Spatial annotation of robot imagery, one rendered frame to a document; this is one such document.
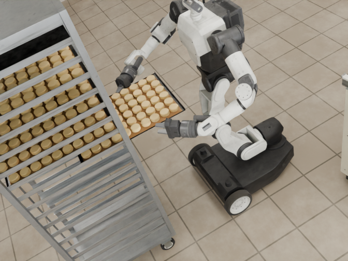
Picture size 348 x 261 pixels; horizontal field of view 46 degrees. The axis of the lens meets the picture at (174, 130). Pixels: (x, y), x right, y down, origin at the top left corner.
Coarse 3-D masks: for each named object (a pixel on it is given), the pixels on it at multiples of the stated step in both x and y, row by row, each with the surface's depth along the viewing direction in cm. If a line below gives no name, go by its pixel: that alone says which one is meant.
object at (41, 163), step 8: (104, 128) 203; (112, 128) 203; (88, 136) 202; (96, 136) 202; (72, 144) 204; (80, 144) 200; (56, 152) 200; (64, 152) 200; (40, 160) 202; (48, 160) 198; (56, 160) 199; (24, 168) 198; (32, 168) 196; (40, 168) 198; (16, 176) 196; (24, 176) 196
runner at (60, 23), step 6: (54, 24) 156; (60, 24) 158; (42, 30) 156; (48, 30) 157; (30, 36) 155; (36, 36) 156; (18, 42) 154; (24, 42) 155; (6, 48) 154; (12, 48) 155; (0, 54) 154
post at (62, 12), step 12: (60, 12) 152; (72, 24) 157; (72, 36) 159; (84, 48) 164; (84, 60) 168; (96, 72) 173; (96, 84) 177; (108, 96) 183; (108, 108) 187; (120, 120) 194; (120, 132) 198; (132, 144) 207; (132, 156) 211; (144, 180) 226; (156, 204) 243; (168, 228) 263
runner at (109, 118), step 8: (104, 120) 194; (88, 128) 192; (96, 128) 194; (72, 136) 191; (80, 136) 193; (56, 144) 190; (64, 144) 191; (40, 152) 188; (48, 152) 190; (32, 160) 188; (16, 168) 187; (0, 176) 186
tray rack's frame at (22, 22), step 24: (0, 0) 174; (24, 0) 167; (48, 0) 161; (0, 24) 157; (24, 24) 152; (48, 24) 152; (0, 48) 150; (0, 192) 187; (24, 192) 224; (144, 192) 298; (24, 216) 202; (96, 216) 293; (120, 216) 288; (48, 240) 220; (96, 240) 280; (144, 240) 270; (168, 240) 269
